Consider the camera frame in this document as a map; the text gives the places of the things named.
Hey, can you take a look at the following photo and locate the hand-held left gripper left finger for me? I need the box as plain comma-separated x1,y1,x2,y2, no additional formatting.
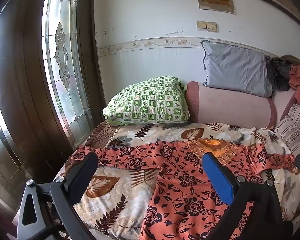
16,152,99,240

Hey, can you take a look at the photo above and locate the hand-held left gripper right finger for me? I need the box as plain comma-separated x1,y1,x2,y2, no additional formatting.
202,151,294,240

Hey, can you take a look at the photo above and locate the orange floral garment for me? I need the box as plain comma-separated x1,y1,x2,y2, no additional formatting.
69,137,300,240

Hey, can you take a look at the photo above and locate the leaf print fleece blanket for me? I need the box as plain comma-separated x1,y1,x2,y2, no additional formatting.
54,121,300,240

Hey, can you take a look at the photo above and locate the striped cushion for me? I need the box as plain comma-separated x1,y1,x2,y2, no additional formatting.
275,102,300,155

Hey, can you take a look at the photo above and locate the pink sofa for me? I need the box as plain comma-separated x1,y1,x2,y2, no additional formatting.
184,81,300,130

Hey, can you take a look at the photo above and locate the green checkered pillow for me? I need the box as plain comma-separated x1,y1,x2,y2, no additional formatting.
102,76,190,126

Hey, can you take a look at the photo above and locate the dark furry cloth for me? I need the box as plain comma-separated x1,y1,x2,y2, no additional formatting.
266,57,294,92

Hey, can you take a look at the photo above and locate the dark wooden door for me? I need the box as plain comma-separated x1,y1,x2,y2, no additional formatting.
0,0,107,213

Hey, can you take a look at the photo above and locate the grey pillow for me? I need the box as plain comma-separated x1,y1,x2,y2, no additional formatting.
201,40,274,98

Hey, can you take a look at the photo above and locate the stained glass door panel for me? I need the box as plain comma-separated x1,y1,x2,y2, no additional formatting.
41,0,93,144

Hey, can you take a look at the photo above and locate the beige wall light switch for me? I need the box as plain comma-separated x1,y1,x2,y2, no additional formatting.
196,21,218,33

